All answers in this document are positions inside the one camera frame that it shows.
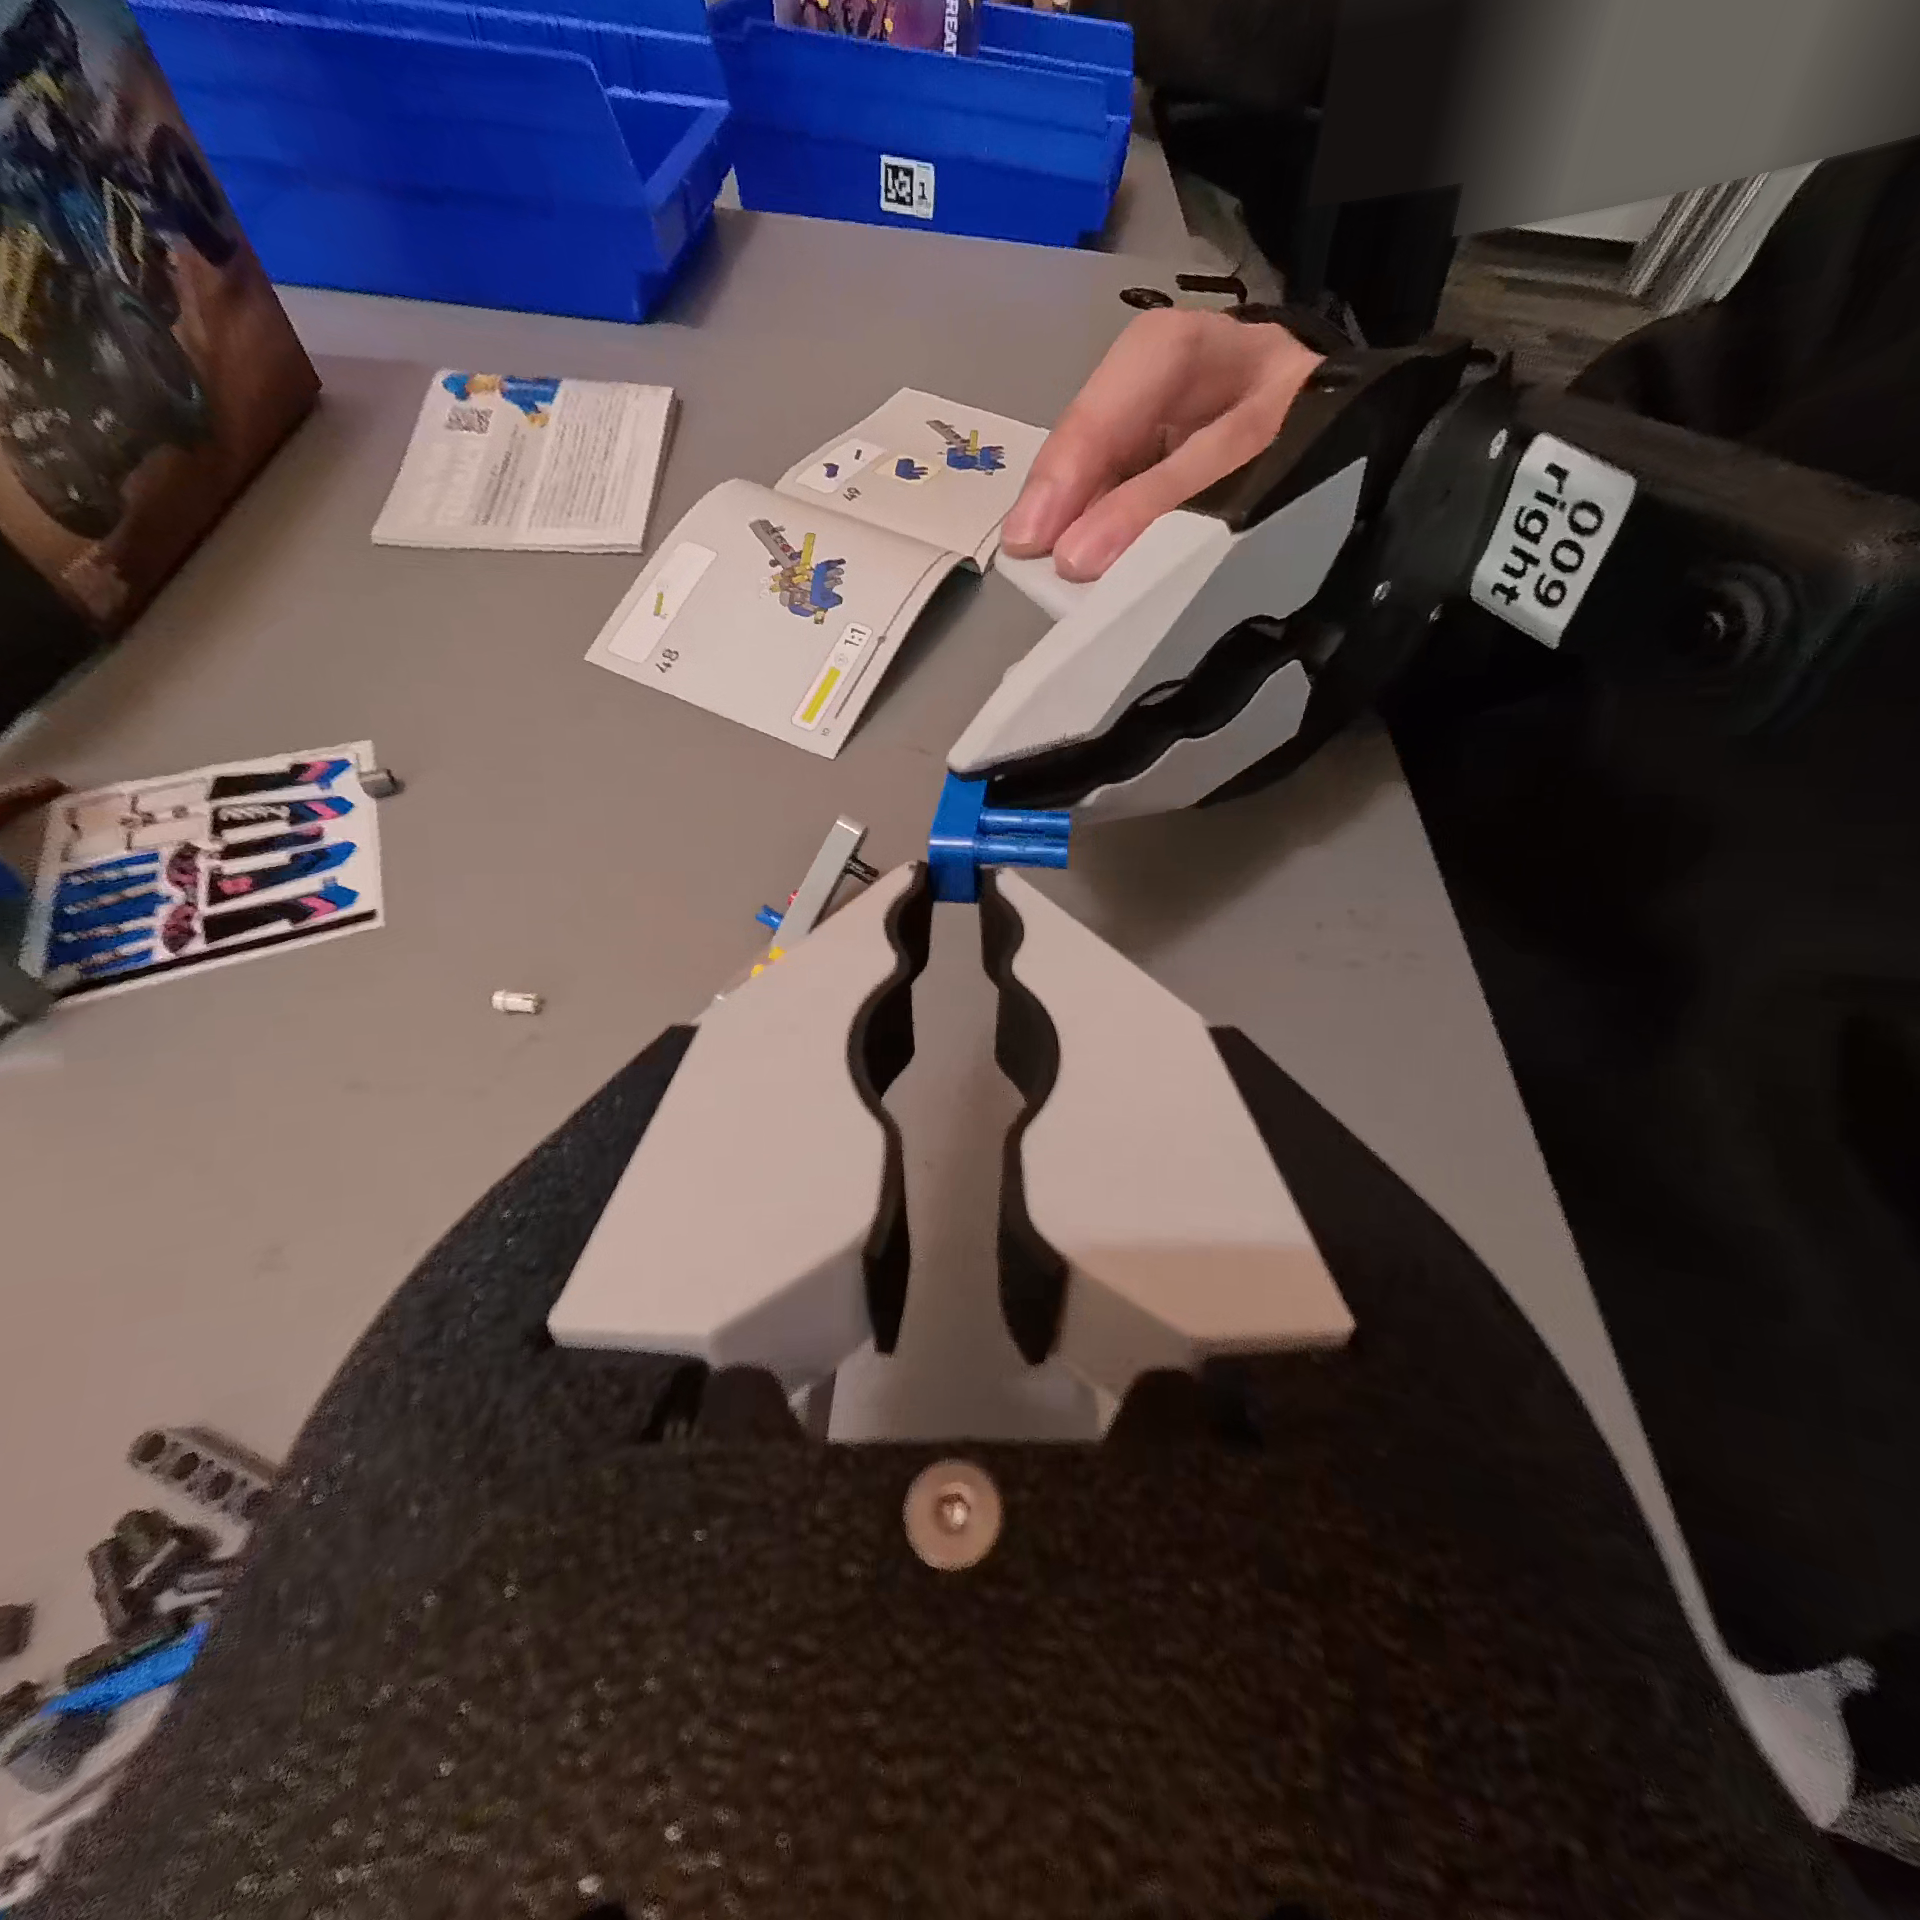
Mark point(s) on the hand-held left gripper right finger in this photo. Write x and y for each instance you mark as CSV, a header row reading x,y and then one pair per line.
x,y
1184,1202

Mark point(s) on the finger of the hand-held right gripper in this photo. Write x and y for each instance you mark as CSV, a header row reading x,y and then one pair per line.
x,y
1170,616
1247,735

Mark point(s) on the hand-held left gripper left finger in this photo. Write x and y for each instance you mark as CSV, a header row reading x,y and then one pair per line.
x,y
734,1202

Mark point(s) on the blue lego pin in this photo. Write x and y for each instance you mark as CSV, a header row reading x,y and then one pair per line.
x,y
1026,829

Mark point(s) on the blue lego beam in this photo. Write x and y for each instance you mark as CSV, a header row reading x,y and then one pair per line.
x,y
959,849

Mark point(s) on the blue yellow lego assembly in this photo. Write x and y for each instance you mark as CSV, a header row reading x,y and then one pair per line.
x,y
830,886

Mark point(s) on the pile of lego pieces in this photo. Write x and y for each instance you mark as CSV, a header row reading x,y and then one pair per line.
x,y
134,1561

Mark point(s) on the person's right forearm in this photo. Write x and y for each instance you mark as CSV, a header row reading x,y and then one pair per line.
x,y
1771,347

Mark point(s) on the lego sticker sheet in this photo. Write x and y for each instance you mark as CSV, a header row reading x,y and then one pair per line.
x,y
196,872

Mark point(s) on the lego set box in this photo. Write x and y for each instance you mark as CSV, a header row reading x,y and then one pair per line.
x,y
120,377

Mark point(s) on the person's right hand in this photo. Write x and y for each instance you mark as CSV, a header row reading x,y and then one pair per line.
x,y
1170,418

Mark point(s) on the open instruction booklet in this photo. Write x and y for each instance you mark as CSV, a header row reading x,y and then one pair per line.
x,y
750,631

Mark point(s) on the blue storage bin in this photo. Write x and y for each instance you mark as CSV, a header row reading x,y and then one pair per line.
x,y
449,181
932,133

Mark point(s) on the white text leaflet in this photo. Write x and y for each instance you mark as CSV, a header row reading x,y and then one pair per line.
x,y
524,480

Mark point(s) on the purple printed box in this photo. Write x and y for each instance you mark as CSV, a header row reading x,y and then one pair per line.
x,y
870,23

